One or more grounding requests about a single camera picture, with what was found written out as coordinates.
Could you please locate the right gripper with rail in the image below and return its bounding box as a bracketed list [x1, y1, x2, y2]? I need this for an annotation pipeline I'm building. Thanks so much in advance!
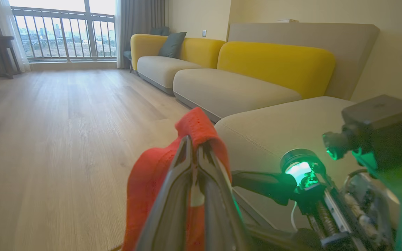
[232, 149, 402, 251]

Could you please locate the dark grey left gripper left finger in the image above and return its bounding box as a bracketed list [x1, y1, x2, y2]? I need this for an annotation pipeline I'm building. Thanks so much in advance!
[135, 135, 195, 251]

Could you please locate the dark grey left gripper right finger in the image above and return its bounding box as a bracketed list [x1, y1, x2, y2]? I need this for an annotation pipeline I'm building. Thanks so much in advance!
[196, 141, 254, 251]

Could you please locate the red knit clothing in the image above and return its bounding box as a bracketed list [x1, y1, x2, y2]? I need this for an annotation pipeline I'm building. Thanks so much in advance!
[121, 107, 231, 251]

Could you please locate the beige backless sofa seat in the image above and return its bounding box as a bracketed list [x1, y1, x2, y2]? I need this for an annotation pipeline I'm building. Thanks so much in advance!
[214, 96, 372, 232]

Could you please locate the yellow beige armless sofa section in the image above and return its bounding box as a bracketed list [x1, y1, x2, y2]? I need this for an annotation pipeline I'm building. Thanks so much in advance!
[172, 41, 336, 123]

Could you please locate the yellow beige sofa with armrest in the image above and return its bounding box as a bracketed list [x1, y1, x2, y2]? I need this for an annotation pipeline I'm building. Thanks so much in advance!
[130, 33, 226, 95]

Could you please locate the dark grey throw cushion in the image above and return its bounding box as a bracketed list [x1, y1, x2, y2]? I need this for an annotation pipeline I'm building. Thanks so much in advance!
[157, 32, 187, 59]

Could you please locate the grey curtain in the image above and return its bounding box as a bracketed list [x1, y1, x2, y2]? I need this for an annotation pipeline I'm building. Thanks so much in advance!
[115, 0, 166, 69]

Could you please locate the window with metal railing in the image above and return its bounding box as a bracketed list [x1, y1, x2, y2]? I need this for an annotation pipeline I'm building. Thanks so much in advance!
[9, 0, 117, 63]

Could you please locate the sheer white curtain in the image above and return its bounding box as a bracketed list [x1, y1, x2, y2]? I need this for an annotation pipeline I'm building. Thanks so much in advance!
[0, 0, 31, 73]

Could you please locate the thin white gripper cable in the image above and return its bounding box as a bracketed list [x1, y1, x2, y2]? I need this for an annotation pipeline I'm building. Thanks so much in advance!
[290, 201, 298, 231]

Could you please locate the dark wrist camera box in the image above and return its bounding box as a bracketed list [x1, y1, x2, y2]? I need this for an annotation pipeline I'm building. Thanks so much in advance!
[322, 94, 402, 175]

